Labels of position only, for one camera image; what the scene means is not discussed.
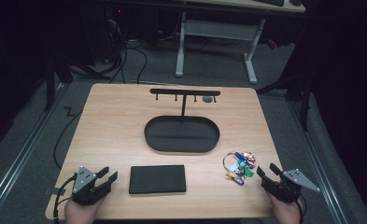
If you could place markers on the dark computer tower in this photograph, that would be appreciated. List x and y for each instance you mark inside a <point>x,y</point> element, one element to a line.
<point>105,31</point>

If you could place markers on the grey round table grommet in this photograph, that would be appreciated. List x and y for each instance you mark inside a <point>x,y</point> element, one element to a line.
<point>207,99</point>

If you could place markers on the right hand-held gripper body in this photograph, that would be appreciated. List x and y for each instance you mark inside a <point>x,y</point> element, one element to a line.
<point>288,183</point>

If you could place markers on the dark metal stand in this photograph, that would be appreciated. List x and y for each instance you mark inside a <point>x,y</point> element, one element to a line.
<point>305,102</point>
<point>49,81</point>

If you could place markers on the black tape strip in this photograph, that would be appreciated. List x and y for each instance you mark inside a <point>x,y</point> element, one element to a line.
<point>54,191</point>

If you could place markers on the black keyboard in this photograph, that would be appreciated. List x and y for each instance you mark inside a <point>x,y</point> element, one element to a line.
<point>270,2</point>

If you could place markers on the person's left hand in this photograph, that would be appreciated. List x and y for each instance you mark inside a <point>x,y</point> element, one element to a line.
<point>80,214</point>

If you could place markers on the black key holder tray stand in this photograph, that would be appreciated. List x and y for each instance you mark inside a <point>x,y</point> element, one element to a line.
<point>181,133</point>

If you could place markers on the person's right hand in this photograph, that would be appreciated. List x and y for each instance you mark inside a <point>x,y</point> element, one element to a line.
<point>285,211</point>

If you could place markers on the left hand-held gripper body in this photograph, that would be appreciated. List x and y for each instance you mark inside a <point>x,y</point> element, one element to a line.
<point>84,182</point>

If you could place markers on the white-framed wooden desk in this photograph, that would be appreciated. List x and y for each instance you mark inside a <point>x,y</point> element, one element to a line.
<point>218,31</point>

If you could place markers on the black wallet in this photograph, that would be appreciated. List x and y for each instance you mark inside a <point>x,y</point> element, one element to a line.
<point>157,179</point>

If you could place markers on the black computer mouse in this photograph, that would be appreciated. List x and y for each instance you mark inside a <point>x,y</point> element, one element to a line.
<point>295,2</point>

